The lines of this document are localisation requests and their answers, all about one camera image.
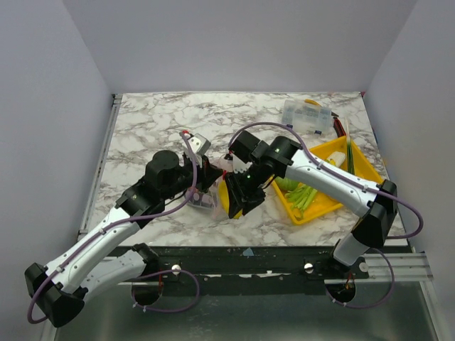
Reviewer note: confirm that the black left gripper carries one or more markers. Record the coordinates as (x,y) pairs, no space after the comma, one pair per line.
(207,172)

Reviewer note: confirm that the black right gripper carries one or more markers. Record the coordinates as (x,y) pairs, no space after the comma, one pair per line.
(243,195)

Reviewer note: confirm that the clear zip top bag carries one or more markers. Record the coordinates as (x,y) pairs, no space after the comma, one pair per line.
(209,178)

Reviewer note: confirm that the green toy cabbage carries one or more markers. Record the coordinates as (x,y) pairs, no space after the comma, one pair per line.
(286,184)

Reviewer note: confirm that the purple toy eggplant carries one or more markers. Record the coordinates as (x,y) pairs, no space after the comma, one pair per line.
(201,200)

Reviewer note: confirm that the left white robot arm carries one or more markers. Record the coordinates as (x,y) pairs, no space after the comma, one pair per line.
(63,286)

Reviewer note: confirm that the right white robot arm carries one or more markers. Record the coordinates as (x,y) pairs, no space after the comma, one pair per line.
(285,158)

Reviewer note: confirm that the green toy celery stalks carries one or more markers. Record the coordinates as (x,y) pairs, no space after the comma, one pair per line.
(301,198)

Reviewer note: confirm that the black mounting base bar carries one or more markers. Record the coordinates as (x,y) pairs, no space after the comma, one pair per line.
(247,271)

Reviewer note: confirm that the yellow plastic tray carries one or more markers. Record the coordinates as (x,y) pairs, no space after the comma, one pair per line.
(323,204)

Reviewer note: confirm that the clear plastic organizer box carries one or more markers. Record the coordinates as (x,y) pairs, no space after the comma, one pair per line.
(307,118)

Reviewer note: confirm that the red black pliers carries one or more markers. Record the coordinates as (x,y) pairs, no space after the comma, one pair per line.
(338,127)

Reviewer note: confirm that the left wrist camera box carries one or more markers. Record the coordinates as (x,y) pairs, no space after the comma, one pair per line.
(199,144)

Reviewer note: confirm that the yellow handled tool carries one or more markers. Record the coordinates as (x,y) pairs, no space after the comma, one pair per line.
(310,101)

